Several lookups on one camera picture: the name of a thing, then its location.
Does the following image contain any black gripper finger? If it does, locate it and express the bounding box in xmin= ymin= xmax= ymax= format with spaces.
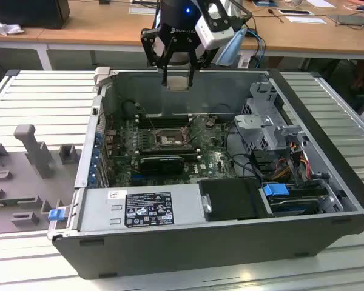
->
xmin=140 ymin=28 xmax=178 ymax=86
xmin=186 ymin=38 xmax=199 ymax=89

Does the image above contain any silver square CPU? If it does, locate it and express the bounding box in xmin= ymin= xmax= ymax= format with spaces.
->
xmin=166 ymin=75 xmax=191 ymax=91

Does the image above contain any metal socket cover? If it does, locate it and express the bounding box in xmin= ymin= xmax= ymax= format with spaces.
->
xmin=180 ymin=124 xmax=191 ymax=146

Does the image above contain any black RAM slot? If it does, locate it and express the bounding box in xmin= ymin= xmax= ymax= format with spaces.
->
xmin=136 ymin=145 xmax=200 ymax=162
xmin=136 ymin=113 xmax=192 ymax=129

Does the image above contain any CPU socket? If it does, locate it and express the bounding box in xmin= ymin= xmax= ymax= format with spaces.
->
xmin=151 ymin=127 xmax=192 ymax=150

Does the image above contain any black plastic drive cover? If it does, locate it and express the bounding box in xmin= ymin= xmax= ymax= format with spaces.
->
xmin=197 ymin=178 xmax=270 ymax=222

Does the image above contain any pale blue teach pendant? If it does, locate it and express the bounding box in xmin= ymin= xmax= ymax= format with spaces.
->
xmin=214 ymin=28 xmax=249 ymax=67

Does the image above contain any white power strip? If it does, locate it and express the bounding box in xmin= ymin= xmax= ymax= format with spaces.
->
xmin=238 ymin=53 xmax=252 ymax=69

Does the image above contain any grey plastic case latch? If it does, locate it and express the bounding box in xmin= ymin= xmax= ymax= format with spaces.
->
xmin=94 ymin=67 xmax=112 ymax=89

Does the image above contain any black round capacitor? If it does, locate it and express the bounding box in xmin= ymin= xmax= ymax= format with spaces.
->
xmin=121 ymin=100 xmax=138 ymax=119

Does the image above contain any green motherboard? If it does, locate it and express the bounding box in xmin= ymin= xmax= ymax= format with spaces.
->
xmin=109 ymin=114 xmax=246 ymax=188

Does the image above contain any grey metal drive cage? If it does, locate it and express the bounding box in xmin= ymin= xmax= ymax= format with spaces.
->
xmin=232 ymin=81 xmax=311 ymax=154

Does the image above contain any wooden desk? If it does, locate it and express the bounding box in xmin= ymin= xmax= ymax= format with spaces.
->
xmin=0 ymin=0 xmax=364 ymax=60

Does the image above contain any black graphics card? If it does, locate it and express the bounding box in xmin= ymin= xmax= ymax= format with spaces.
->
xmin=138 ymin=155 xmax=185 ymax=176

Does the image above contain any white framed phone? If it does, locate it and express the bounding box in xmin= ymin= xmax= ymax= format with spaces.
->
xmin=277 ymin=8 xmax=315 ymax=16

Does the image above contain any white paper sheet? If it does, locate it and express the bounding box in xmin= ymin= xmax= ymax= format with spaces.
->
xmin=286 ymin=15 xmax=328 ymax=25

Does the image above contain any black computer tower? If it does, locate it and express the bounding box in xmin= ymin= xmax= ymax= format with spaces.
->
xmin=0 ymin=0 xmax=71 ymax=30

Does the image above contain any crumpled white paper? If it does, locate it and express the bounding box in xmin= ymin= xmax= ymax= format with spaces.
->
xmin=0 ymin=16 xmax=25 ymax=36

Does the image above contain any hard disk in blue carrier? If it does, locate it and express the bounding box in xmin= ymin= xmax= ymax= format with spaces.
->
xmin=261 ymin=182 xmax=321 ymax=218

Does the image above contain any dark grey laptop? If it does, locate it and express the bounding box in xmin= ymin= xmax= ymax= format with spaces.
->
xmin=326 ymin=13 xmax=364 ymax=27

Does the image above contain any grey power supply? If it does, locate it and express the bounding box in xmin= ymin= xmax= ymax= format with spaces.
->
xmin=78 ymin=184 xmax=206 ymax=232

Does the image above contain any grey parts rack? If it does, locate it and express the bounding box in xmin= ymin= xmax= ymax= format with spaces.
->
xmin=0 ymin=124 xmax=83 ymax=235

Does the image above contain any blue case latch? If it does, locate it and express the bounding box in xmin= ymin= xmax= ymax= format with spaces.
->
xmin=48 ymin=208 xmax=65 ymax=221

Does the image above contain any black open PC case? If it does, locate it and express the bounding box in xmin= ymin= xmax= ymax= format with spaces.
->
xmin=47 ymin=66 xmax=364 ymax=280

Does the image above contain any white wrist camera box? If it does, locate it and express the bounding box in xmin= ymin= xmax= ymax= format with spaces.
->
xmin=195 ymin=0 xmax=235 ymax=50

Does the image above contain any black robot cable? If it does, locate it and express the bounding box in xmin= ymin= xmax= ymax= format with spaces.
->
xmin=221 ymin=0 xmax=253 ymax=31

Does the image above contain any blue cable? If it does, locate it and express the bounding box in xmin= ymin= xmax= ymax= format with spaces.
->
xmin=246 ymin=28 xmax=267 ymax=63

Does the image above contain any black looped wire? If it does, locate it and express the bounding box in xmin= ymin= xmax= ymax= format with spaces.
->
xmin=224 ymin=119 xmax=263 ymax=180

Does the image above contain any orange yellow wire bundle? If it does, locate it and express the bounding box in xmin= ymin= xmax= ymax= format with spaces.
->
xmin=274 ymin=144 xmax=312 ymax=180

